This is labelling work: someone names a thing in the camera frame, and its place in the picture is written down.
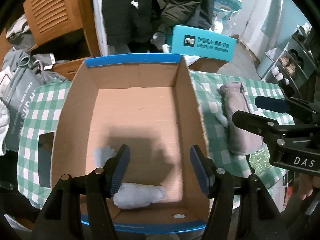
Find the white patterned sock bundle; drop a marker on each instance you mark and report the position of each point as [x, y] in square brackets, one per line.
[102, 154]

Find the person's right hand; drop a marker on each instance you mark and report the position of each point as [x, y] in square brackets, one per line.
[307, 184]

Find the green checkered tablecloth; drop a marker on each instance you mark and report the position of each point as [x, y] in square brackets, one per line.
[46, 106]

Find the grey printed tote bag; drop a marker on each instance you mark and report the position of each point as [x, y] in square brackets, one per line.
[17, 98]

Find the green sparkly scouring cloth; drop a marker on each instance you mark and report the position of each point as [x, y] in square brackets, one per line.
[259, 160]

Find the light blue waste bin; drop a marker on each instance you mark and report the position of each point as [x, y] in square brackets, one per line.
[267, 62]

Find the wooden louvered cabinet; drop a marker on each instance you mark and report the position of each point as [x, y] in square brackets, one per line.
[65, 28]

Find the dark hanging jackets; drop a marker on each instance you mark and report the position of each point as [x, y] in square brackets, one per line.
[137, 21]

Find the open cardboard shoe box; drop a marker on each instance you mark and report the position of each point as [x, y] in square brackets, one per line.
[147, 102]

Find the teal printed shipping box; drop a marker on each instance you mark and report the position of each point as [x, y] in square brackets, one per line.
[199, 42]

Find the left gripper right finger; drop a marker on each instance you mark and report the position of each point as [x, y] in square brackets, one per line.
[216, 184]

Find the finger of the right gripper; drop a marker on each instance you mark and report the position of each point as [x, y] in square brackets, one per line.
[297, 108]
[263, 126]

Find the metal shoe rack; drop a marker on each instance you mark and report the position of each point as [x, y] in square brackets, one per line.
[293, 67]

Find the white plastic bag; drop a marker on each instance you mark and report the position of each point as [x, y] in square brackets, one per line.
[158, 40]

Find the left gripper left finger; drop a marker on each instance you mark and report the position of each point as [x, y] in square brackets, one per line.
[102, 184]

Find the blue plastic bag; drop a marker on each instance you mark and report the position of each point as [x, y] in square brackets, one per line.
[225, 15]

